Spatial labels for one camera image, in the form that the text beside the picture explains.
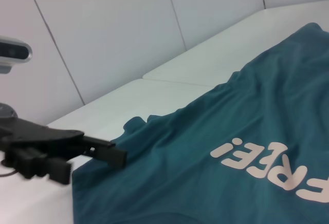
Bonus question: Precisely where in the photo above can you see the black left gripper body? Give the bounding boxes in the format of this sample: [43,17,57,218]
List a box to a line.
[0,117,85,180]

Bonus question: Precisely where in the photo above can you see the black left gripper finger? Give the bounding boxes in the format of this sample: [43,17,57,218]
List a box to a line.
[81,136,128,168]
[38,152,73,185]

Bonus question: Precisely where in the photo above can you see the teal t-shirt with FREE print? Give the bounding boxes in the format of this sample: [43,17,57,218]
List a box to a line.
[71,22,329,224]

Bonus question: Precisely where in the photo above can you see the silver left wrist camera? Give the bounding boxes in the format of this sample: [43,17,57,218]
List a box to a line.
[0,35,33,74]

